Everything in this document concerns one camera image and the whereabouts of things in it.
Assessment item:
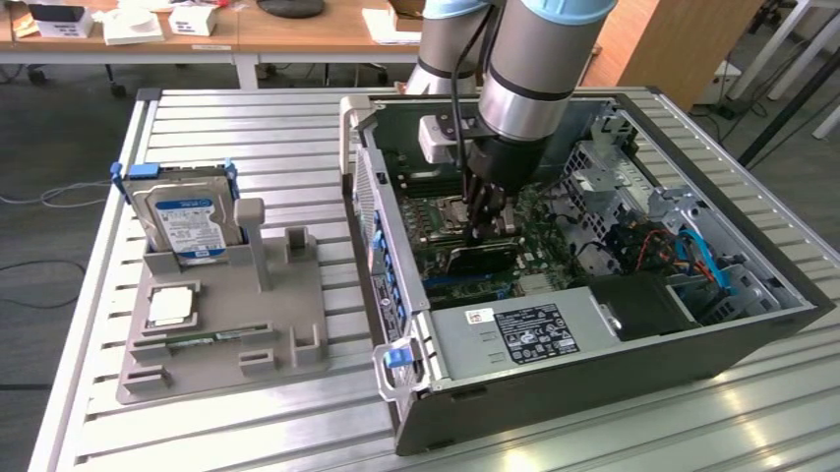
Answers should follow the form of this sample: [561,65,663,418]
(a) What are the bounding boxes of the CPU socket with CPU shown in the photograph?
[437,195,481,232]

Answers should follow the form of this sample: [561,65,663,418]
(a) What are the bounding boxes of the blue SATA wire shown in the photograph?
[679,228,740,299]

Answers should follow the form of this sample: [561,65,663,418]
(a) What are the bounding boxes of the black plastic shroud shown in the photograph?
[585,272,703,343]

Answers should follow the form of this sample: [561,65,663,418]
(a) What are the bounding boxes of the spare silver CPU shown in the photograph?
[147,289,193,329]

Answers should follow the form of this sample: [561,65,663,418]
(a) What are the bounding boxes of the green motherboard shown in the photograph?
[393,169,592,304]

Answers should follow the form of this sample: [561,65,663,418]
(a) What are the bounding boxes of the red and black wire bundle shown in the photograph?
[641,229,679,267]

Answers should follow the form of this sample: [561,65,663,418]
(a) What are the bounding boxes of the blue expansion slot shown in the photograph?
[421,274,500,289]

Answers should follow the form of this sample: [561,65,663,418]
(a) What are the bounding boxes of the white box with black tablet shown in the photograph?
[30,2,98,38]

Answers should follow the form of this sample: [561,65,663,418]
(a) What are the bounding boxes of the grey plastic parts rack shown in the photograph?
[115,198,338,407]

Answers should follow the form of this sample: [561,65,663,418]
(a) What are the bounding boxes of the white labelled cardboard box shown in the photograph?
[169,5,219,37]

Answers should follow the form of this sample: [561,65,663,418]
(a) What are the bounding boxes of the spare green RAM stick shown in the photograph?
[167,331,249,348]

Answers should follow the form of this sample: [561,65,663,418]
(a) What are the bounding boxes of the blue card retainer clips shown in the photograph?
[369,208,400,316]

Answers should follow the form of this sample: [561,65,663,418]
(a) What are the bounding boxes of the grey power supply unit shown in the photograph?
[420,287,623,384]

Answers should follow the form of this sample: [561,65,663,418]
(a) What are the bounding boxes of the brown cardboard box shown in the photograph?
[386,0,425,21]

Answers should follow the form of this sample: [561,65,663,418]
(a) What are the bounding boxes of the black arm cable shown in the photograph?
[449,9,506,198]

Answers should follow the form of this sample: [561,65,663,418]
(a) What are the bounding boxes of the grey floor cable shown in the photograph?
[0,179,115,207]

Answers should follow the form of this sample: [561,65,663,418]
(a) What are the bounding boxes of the open black PC case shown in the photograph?
[338,87,839,456]

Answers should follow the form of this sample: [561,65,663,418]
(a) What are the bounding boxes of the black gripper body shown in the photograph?
[462,136,551,196]

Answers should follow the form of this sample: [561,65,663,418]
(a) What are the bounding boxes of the black Nvidia graphics card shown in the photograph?
[448,242,524,277]

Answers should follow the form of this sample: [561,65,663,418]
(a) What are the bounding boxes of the metal disk bay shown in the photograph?
[655,189,812,328]

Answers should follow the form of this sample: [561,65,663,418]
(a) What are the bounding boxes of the wooden desk white frame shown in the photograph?
[0,0,242,68]
[235,0,604,92]

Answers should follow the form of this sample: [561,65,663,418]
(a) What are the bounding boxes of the silver chipset heatsink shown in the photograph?
[521,274,561,296]

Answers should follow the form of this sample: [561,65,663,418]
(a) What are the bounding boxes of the white floor box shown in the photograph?
[695,61,744,107]

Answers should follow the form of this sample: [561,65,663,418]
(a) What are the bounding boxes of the white frame table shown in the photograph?
[725,0,840,140]

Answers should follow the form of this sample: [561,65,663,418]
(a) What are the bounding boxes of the hard disk in blue caddy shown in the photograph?
[108,157,239,262]

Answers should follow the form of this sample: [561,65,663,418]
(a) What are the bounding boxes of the white square plastic box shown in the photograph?
[102,7,166,46]

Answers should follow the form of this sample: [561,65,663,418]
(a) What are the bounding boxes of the silver perforated metal bracket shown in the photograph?
[564,140,664,232]

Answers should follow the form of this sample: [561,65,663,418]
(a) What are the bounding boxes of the black round base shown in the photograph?
[255,0,329,20]

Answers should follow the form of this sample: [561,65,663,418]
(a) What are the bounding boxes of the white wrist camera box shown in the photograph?
[418,115,480,164]

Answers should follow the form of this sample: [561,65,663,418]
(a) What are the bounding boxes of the white paper stack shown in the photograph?
[362,7,422,46]

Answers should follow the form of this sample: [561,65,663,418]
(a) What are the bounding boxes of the wooden cabinet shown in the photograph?
[580,0,768,113]

